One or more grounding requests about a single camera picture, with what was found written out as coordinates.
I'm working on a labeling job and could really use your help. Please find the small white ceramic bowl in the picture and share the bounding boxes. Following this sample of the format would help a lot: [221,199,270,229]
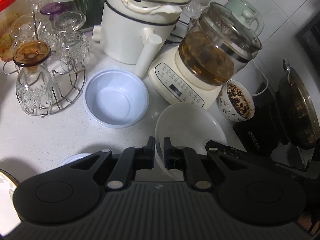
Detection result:
[155,103,227,181]

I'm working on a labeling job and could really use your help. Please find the blue plastic bowl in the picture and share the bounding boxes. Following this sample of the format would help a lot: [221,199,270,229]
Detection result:
[59,153,91,167]
[83,69,149,128]

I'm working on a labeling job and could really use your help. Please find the white leaf plate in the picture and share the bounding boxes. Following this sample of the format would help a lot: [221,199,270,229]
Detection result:
[0,170,21,236]

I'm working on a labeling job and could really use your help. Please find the patterned bowl with grains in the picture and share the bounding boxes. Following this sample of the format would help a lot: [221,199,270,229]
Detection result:
[217,80,255,122]

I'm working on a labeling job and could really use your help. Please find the glass health kettle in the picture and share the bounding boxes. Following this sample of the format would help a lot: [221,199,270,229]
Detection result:
[149,2,261,109]

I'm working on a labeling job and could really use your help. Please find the amber base glass cup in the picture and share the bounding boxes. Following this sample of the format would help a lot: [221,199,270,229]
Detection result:
[13,41,53,116]

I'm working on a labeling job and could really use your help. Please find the white electric cooking pot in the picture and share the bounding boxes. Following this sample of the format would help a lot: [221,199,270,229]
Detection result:
[92,0,191,79]

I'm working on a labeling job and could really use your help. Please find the green electric kettle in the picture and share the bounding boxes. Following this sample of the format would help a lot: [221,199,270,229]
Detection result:
[225,0,264,36]

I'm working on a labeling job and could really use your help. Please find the purple base glass cup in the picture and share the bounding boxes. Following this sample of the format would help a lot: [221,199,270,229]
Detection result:
[40,2,68,22]

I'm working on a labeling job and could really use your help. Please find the red lid plastic jar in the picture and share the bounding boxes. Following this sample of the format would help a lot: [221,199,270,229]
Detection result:
[0,0,23,62]

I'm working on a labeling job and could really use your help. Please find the wire glass rack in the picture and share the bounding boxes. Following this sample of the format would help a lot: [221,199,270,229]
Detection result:
[11,11,89,117]

